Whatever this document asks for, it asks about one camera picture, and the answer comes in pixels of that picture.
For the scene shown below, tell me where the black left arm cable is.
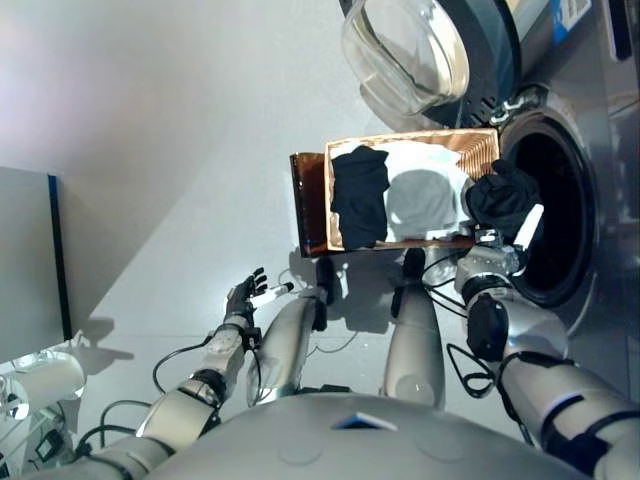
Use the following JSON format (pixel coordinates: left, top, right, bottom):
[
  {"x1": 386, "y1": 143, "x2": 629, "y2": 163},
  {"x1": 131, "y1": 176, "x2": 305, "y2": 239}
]
[{"x1": 74, "y1": 339, "x2": 217, "y2": 452}]

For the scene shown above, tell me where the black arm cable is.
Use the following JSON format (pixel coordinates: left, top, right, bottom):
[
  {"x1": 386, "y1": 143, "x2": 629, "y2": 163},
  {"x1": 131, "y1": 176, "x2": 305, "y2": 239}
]
[
  {"x1": 74, "y1": 339, "x2": 217, "y2": 452},
  {"x1": 422, "y1": 253, "x2": 502, "y2": 402}
]

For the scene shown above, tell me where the silver right robot leg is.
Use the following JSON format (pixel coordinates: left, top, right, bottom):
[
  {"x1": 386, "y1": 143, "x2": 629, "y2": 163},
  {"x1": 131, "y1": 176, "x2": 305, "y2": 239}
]
[{"x1": 379, "y1": 247, "x2": 447, "y2": 410}]

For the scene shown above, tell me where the thin floor cable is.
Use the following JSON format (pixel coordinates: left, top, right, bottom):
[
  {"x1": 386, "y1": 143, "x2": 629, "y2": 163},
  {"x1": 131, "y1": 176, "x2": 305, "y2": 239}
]
[{"x1": 278, "y1": 268, "x2": 362, "y2": 352}]

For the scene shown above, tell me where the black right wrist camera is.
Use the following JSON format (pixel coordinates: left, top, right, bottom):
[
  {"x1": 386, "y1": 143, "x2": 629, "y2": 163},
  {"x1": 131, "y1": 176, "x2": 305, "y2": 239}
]
[{"x1": 471, "y1": 226, "x2": 504, "y2": 249}]

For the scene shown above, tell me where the grey board with dark edge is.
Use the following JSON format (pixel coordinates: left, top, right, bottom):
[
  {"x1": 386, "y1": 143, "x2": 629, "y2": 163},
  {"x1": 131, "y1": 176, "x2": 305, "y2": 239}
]
[{"x1": 0, "y1": 166, "x2": 74, "y2": 367}]

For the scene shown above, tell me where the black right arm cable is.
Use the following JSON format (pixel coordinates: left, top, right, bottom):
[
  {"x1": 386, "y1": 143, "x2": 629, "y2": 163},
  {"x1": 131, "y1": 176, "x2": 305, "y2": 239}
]
[{"x1": 422, "y1": 253, "x2": 502, "y2": 402}]

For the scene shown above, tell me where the dark navy garment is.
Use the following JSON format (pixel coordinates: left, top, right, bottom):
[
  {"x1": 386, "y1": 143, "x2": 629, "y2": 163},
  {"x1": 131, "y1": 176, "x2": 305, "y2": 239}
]
[{"x1": 464, "y1": 158, "x2": 544, "y2": 242}]

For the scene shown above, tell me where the round glass washer door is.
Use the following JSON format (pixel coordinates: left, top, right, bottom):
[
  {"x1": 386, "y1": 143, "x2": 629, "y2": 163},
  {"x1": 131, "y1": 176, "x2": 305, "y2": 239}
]
[{"x1": 338, "y1": 0, "x2": 524, "y2": 129}]

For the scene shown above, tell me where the black garment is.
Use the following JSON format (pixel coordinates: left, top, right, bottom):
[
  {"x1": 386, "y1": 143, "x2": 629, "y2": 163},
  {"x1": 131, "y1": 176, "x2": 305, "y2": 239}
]
[{"x1": 329, "y1": 145, "x2": 392, "y2": 252}]

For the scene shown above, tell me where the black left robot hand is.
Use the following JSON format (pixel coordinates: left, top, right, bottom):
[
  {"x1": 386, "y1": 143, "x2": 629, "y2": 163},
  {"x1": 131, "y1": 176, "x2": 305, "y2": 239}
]
[{"x1": 223, "y1": 266, "x2": 296, "y2": 322}]

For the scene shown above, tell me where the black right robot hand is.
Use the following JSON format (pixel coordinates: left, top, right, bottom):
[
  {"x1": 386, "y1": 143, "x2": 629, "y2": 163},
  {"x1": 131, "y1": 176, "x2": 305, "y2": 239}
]
[{"x1": 499, "y1": 202, "x2": 546, "y2": 275}]

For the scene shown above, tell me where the grey front-load washing machine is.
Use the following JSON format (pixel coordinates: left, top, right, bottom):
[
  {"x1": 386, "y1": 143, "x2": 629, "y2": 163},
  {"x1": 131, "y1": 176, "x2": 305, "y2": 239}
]
[{"x1": 492, "y1": 0, "x2": 640, "y2": 354}]

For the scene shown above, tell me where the woven wicker laundry basket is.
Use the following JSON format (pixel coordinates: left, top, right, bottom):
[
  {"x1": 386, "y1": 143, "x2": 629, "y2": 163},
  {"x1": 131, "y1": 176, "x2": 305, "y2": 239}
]
[{"x1": 324, "y1": 128, "x2": 502, "y2": 252}]

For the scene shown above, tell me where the white basket liner cloth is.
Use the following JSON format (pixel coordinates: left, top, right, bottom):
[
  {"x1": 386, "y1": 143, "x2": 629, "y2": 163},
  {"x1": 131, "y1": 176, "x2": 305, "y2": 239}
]
[{"x1": 331, "y1": 141, "x2": 474, "y2": 242}]

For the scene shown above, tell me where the grey robot torso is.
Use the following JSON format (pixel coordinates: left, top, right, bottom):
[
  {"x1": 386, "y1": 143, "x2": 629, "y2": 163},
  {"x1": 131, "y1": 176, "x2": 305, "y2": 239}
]
[{"x1": 144, "y1": 392, "x2": 592, "y2": 480}]

